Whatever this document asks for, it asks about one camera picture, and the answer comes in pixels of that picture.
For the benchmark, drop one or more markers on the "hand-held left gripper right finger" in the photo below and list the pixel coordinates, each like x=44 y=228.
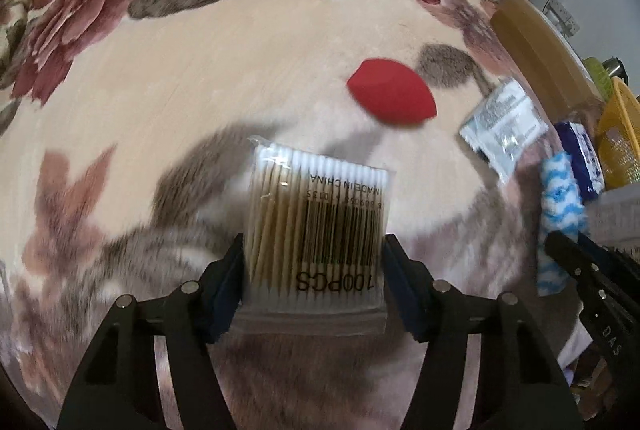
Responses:
x=400 y=290

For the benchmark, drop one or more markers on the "blue white wavy cloth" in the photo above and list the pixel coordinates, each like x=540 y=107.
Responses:
x=560 y=210

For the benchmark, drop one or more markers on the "floral plush blanket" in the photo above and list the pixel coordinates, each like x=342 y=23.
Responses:
x=200 y=84

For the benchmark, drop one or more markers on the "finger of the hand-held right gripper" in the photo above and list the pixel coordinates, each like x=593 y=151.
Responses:
x=600 y=290

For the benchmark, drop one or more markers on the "yellow plastic mesh basket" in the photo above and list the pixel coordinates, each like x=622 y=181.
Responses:
x=620 y=134

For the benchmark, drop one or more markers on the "white plastic packet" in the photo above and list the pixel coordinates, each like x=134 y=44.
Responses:
x=502 y=129

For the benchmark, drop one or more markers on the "white power strip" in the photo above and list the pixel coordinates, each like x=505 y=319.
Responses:
x=565 y=15

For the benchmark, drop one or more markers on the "red makeup sponge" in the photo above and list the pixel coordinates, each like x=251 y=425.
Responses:
x=390 y=92

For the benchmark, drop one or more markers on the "cotton swab pack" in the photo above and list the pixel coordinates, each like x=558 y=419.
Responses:
x=310 y=220

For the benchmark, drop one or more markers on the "steel electric kettle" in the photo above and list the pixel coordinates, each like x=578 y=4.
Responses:
x=615 y=68

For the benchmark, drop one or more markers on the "blue white tissue pack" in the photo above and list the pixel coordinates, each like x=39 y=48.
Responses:
x=582 y=154

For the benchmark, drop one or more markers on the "cardboard box with label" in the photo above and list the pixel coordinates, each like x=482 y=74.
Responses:
x=545 y=54

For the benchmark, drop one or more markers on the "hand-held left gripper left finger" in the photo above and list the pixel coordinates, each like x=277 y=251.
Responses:
x=227 y=290

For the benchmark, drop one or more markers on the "green mesh cover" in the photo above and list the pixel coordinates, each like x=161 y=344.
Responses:
x=599 y=77

